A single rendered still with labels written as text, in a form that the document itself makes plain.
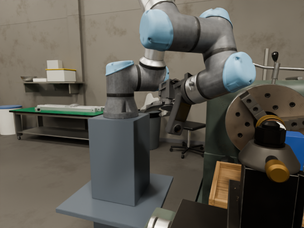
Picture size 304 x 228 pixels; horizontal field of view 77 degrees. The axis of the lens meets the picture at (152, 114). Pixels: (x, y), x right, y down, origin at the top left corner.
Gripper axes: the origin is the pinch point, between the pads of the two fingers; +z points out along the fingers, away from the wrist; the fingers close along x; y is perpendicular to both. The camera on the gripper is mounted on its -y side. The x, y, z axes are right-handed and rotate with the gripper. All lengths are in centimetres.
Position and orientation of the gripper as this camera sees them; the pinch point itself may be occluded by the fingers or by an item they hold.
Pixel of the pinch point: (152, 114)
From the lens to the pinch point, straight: 66.8
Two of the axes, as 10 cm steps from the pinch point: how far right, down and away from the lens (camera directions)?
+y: 0.4, -9.6, 2.8
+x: -8.3, -1.9, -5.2
